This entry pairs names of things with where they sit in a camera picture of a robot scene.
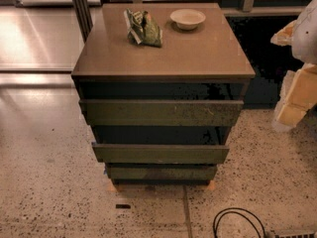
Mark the grey power strip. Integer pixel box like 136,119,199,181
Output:
265,229,317,238

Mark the brown drawer cabinet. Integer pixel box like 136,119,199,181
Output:
71,3,255,183

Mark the white ceramic bowl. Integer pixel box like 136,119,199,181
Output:
170,9,206,31

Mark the black floor cable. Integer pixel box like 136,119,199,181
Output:
212,207,267,238

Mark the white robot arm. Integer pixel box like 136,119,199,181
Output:
270,0,317,132

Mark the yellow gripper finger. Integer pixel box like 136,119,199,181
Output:
270,20,296,47
271,63,317,132

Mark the drawer dark front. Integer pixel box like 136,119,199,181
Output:
79,99,244,127

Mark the green crumpled chip bag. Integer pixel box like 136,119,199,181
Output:
124,9,162,48

